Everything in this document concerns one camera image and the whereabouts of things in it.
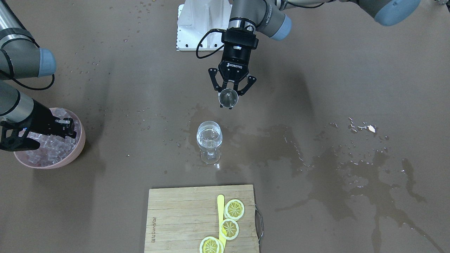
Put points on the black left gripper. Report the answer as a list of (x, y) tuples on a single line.
[(235, 62)]

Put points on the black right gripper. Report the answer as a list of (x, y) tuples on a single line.
[(41, 117)]

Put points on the small steel jigger cup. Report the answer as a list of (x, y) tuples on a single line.
[(228, 98)]

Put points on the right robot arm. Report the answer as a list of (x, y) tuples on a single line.
[(22, 57)]

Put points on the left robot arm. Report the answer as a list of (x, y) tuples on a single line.
[(247, 18)]

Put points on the pink ice bowl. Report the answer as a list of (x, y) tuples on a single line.
[(54, 151)]

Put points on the clear wine glass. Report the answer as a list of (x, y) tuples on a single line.
[(209, 139)]

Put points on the yellow plastic knife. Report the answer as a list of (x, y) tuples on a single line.
[(220, 207)]

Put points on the bamboo cutting board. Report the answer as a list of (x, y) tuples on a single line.
[(179, 218)]

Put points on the lemon slice middle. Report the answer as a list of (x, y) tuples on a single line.
[(229, 229)]

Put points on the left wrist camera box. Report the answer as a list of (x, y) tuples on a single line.
[(240, 37)]

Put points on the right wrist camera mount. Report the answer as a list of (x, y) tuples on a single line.
[(14, 136)]

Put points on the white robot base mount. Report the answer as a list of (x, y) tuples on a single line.
[(197, 17)]

